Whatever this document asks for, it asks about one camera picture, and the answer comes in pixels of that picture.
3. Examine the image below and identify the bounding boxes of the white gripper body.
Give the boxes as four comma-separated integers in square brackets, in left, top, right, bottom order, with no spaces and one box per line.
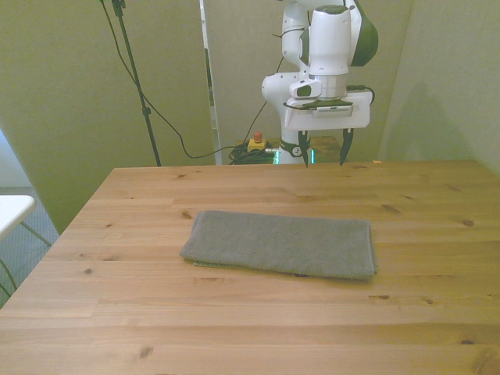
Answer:
[284,90,372,132]

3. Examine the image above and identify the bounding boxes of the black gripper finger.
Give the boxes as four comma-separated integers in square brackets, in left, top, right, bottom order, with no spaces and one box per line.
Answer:
[298,130,311,170]
[338,128,355,167]

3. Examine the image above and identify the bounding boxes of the grey towel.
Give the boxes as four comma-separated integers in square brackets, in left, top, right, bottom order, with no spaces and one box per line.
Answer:
[179,209,380,281]

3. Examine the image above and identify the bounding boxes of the yellow emergency stop box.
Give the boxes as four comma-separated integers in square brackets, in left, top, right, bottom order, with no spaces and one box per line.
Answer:
[247,131,271,154]

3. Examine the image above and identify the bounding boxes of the white vertical panel strip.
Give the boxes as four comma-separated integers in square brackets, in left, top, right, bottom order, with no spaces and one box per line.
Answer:
[198,0,223,166]

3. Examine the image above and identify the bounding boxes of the white side table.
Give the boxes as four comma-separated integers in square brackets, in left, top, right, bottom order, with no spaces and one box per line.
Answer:
[0,195,53,302]

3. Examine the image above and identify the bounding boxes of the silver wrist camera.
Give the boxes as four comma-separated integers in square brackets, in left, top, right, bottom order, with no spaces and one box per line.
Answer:
[312,105,355,118]

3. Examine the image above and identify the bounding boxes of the coiled black cables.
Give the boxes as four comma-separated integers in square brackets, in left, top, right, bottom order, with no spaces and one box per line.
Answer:
[227,143,280,166]

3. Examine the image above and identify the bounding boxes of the black camera cable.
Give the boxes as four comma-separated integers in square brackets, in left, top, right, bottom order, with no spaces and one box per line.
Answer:
[99,0,251,159]

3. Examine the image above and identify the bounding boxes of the black camera stand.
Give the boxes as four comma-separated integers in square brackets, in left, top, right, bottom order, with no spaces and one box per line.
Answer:
[99,0,163,167]

